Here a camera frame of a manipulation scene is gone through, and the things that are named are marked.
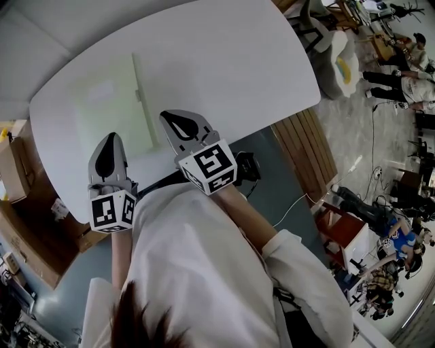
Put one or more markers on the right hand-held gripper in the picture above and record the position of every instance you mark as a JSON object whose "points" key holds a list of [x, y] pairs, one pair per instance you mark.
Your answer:
{"points": [[210, 166]]}

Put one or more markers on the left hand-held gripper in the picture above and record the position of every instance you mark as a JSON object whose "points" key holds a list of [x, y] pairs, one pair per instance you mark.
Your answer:
{"points": [[110, 212]]}

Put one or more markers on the pale green folder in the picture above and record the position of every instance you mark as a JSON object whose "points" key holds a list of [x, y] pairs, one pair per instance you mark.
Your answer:
{"points": [[108, 102]]}

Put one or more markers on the person's left forearm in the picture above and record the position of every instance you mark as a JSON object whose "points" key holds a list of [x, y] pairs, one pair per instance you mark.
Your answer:
{"points": [[120, 261]]}

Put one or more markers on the person's right forearm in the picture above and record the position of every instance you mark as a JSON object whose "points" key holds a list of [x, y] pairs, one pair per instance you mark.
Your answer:
{"points": [[248, 221]]}

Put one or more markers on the white labelled packet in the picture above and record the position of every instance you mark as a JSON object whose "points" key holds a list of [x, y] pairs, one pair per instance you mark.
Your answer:
{"points": [[60, 209]]}

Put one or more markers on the small cardboard box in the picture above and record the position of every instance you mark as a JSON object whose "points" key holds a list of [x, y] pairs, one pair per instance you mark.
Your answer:
{"points": [[13, 170]]}

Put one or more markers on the large cardboard box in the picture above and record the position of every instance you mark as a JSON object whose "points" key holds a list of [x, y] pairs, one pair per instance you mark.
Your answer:
{"points": [[37, 238]]}

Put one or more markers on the yellow bag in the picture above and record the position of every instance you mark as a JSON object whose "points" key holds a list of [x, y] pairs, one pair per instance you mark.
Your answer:
{"points": [[3, 134]]}

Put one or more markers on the wooden slat panel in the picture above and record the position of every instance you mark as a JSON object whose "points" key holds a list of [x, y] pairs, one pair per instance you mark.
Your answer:
{"points": [[306, 153]]}

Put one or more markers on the person's white shirt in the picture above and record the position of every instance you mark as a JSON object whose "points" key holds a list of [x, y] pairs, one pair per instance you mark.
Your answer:
{"points": [[204, 272]]}

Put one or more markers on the white socket box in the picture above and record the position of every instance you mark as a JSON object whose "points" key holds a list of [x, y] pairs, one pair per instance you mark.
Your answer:
{"points": [[9, 263]]}

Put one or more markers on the white cloud-shaped seat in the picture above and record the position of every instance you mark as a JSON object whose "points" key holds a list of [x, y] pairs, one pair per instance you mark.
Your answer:
{"points": [[331, 68]]}

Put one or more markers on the grey chair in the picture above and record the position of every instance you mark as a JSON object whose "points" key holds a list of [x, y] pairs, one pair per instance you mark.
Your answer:
{"points": [[311, 29]]}

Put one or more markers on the teal yellow cushion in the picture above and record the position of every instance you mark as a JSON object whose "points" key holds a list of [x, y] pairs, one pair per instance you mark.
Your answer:
{"points": [[344, 69]]}

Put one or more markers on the red white cabinet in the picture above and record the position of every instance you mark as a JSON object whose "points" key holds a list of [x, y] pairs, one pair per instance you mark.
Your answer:
{"points": [[343, 231]]}

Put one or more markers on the wooden armchair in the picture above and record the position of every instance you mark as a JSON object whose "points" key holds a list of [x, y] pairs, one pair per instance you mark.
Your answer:
{"points": [[343, 15]]}

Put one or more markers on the light wooden stool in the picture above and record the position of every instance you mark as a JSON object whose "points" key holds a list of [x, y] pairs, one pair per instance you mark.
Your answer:
{"points": [[384, 47]]}

